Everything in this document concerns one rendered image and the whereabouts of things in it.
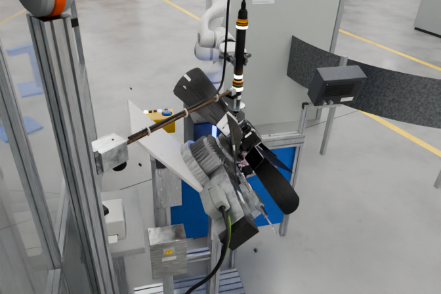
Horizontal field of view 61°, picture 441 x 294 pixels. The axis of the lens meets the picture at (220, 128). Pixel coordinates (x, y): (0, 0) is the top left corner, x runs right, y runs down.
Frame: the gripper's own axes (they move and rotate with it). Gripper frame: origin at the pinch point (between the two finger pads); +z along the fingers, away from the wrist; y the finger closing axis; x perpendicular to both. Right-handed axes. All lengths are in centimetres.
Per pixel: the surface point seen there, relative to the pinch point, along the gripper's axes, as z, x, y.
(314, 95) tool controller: -36, -38, -57
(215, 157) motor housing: 16.4, -33.3, 12.3
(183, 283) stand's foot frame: -8, -141, 22
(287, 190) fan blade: 34, -39, -11
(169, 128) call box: -31, -48, 24
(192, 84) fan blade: -1.1, -9.2, 18.2
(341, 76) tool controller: -31, -25, -69
